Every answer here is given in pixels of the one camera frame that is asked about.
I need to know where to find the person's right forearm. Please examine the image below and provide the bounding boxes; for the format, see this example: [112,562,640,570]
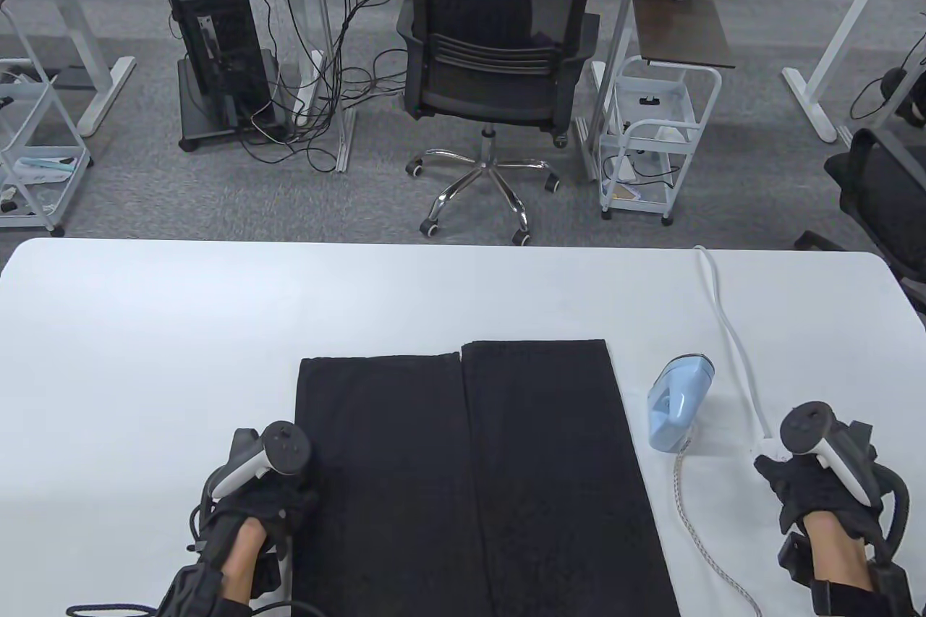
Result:
[802,512,872,592]

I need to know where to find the white wire trolley brown top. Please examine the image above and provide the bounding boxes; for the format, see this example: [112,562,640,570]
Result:
[598,0,736,226]

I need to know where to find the black computer tower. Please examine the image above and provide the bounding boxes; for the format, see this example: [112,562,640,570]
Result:
[168,0,274,127]

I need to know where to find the black mesh office chair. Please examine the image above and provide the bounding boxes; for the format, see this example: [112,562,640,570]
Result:
[396,0,602,246]

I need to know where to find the person's left forearm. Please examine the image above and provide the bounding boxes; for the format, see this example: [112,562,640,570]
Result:
[217,520,270,605]

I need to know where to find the white black right glove controller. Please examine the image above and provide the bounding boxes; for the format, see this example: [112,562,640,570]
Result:
[779,401,880,509]

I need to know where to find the white black left glove controller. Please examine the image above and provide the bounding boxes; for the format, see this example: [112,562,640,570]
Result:
[210,420,314,502]

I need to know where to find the black right glove cable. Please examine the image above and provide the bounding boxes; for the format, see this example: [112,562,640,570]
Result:
[865,464,912,563]

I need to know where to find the braided iron power cord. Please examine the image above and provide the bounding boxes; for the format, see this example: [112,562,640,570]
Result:
[674,427,763,617]

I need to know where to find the light blue steam iron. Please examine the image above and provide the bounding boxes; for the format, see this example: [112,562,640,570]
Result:
[647,354,717,453]

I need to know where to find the black folded trousers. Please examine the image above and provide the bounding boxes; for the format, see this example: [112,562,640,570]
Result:
[291,339,681,617]

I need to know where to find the white flat power cable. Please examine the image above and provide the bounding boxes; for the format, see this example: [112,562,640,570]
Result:
[693,245,776,441]

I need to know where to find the white black glove controller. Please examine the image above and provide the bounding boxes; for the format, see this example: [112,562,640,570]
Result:
[779,401,880,509]
[210,420,314,502]

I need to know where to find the black office chair with armrest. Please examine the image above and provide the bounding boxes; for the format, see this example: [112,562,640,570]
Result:
[794,128,926,318]

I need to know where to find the black computer cart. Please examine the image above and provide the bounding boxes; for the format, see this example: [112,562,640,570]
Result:
[140,0,281,153]

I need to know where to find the tangle of black floor cables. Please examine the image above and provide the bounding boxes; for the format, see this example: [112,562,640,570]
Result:
[242,0,435,173]

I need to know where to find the person's left hand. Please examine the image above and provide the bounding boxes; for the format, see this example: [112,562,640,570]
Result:
[208,472,320,554]

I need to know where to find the person's right hand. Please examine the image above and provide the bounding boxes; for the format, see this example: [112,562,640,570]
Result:
[755,453,870,542]

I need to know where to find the white desk with leg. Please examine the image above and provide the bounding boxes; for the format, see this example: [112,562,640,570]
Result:
[781,0,926,145]
[0,0,138,138]

